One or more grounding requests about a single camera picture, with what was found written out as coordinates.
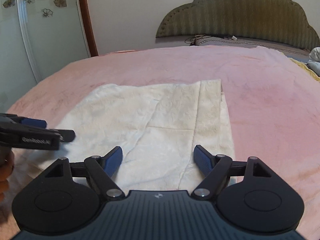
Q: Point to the person's left hand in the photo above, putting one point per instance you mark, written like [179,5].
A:
[6,171]

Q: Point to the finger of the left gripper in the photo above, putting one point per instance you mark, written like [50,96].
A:
[34,122]
[60,135]

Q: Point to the white textured pants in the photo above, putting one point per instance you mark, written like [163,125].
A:
[156,126]

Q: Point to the yellow and white bedding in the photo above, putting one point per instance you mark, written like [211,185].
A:
[312,66]

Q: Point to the brown wooden door frame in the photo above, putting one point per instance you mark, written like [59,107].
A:
[86,20]

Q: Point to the grey striped pillow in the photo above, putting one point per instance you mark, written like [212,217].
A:
[202,40]

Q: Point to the olive tufted headboard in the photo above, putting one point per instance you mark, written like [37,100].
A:
[282,21]

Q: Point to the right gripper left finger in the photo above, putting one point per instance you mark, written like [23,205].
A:
[87,180]

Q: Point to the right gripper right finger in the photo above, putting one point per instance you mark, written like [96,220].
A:
[217,170]

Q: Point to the glass wardrobe sliding door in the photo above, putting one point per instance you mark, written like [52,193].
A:
[38,38]

